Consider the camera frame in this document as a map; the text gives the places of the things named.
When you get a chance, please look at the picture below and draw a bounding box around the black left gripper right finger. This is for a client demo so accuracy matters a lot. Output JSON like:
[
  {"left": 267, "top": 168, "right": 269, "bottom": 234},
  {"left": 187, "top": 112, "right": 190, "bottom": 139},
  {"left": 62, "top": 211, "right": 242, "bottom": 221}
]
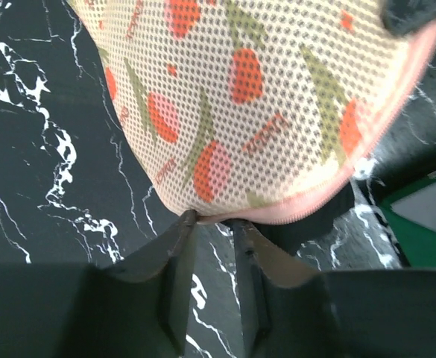
[{"left": 229, "top": 220, "right": 436, "bottom": 357}]

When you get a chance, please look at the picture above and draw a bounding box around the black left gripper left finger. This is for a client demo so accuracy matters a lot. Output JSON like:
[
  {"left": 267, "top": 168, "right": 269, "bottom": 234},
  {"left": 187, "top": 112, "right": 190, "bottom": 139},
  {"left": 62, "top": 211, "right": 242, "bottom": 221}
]
[{"left": 0, "top": 210, "right": 197, "bottom": 357}]

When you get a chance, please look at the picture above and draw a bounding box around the pink floral mesh laundry bag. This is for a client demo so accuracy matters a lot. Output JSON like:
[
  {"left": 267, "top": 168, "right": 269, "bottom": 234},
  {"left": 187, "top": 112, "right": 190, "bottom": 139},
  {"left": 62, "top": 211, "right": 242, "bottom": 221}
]
[{"left": 71, "top": 1, "right": 436, "bottom": 224}]

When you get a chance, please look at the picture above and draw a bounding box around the black bra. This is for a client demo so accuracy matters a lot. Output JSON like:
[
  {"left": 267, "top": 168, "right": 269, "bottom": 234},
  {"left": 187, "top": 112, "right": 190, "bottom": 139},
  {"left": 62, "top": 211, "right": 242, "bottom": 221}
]
[{"left": 254, "top": 0, "right": 436, "bottom": 254}]

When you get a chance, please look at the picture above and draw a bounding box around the dark green ring binder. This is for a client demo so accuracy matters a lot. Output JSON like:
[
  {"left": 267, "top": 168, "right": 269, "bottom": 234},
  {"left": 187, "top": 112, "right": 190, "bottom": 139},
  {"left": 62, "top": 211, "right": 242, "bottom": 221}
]
[{"left": 379, "top": 170, "right": 436, "bottom": 268}]

